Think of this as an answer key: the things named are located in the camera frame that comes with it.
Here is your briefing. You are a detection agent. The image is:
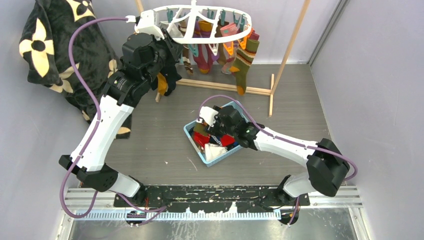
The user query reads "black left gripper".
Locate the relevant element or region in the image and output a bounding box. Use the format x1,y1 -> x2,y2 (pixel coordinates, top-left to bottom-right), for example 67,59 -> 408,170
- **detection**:
143,29 -> 183,85

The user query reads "dark navy plain sock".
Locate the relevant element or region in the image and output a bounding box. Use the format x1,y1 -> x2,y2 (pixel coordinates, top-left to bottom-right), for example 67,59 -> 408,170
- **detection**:
161,65 -> 182,96

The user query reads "brown white orange sock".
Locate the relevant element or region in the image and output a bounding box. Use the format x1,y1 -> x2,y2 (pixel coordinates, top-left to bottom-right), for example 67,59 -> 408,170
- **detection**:
157,73 -> 168,96

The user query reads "white clip hanger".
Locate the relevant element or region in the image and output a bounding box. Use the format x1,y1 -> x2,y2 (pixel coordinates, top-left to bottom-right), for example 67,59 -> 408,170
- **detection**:
134,0 -> 254,55

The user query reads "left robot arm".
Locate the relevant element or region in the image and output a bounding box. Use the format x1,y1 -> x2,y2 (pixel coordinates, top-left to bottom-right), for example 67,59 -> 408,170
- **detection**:
59,29 -> 183,207

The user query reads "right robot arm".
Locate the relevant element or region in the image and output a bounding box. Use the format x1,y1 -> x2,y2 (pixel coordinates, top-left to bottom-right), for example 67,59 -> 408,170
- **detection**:
199,105 -> 350,206

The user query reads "light blue plastic basket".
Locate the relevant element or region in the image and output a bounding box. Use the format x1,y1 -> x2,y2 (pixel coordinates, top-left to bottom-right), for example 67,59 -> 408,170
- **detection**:
183,105 -> 242,167

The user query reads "red white patterned sock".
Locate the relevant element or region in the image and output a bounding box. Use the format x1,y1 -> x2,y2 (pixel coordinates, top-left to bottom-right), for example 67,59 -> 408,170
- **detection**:
193,131 -> 210,148

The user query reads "white sock in basket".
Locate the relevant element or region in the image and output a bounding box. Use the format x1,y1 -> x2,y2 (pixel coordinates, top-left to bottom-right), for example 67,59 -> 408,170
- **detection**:
204,143 -> 228,163

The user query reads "maroon purple striped sock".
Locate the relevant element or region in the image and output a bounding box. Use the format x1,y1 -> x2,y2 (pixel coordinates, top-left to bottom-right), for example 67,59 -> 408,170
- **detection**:
193,20 -> 218,74

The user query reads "green orange striped sock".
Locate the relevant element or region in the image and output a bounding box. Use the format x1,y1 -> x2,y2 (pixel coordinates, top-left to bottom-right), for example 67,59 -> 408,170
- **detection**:
230,38 -> 260,96

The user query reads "pink hanging sock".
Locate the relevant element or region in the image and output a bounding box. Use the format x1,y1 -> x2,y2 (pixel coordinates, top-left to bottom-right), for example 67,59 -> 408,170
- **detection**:
220,23 -> 238,75

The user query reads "black floral blanket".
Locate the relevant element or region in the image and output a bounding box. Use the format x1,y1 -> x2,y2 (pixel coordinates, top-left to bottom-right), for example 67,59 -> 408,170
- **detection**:
19,0 -> 122,123

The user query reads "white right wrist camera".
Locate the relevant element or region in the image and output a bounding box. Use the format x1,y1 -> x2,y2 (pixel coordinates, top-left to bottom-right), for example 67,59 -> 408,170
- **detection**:
195,106 -> 219,127

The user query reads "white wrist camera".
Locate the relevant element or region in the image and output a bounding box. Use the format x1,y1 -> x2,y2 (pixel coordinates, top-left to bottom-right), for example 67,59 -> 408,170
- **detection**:
126,10 -> 165,40
195,106 -> 219,127

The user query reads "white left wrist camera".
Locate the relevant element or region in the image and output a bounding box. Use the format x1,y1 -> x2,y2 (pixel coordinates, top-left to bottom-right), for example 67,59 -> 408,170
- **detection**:
126,10 -> 165,40

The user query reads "wooden rack frame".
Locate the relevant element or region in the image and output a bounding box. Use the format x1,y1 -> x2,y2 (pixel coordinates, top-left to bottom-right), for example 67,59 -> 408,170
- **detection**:
135,0 -> 310,117

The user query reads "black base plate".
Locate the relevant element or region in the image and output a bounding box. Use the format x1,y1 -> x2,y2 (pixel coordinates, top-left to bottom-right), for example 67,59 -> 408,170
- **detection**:
113,184 -> 311,214

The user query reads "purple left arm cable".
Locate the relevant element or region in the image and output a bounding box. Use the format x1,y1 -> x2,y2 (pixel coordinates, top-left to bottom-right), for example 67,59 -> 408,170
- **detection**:
59,16 -> 137,220

